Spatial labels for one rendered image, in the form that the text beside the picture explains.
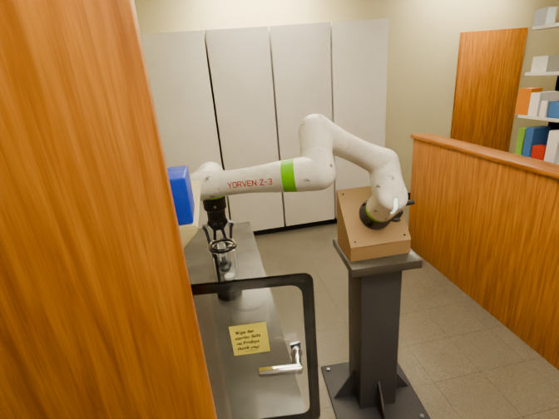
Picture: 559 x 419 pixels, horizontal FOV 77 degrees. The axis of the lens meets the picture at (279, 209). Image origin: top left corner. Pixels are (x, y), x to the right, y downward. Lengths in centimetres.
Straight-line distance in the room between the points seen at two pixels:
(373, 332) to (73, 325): 148
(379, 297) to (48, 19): 159
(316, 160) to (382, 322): 99
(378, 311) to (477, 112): 395
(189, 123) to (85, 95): 321
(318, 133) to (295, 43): 265
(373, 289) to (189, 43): 284
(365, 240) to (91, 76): 132
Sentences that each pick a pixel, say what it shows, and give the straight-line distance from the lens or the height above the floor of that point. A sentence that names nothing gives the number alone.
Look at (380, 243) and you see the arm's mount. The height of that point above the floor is 101.
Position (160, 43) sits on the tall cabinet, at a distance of 375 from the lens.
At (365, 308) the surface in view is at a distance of 179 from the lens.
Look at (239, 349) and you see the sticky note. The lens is 80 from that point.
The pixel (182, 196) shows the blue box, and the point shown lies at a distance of 65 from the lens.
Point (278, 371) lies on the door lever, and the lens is 77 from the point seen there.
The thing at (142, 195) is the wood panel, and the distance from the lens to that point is 56.
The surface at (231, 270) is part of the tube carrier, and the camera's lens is 138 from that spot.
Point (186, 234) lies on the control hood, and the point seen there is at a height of 150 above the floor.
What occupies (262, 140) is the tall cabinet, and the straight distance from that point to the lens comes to 380.
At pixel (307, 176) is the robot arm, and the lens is 116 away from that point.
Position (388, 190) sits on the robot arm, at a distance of 146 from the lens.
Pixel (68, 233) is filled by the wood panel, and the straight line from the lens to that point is 61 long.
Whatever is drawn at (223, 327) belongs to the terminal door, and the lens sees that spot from 76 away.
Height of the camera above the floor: 176
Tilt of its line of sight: 21 degrees down
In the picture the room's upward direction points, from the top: 5 degrees counter-clockwise
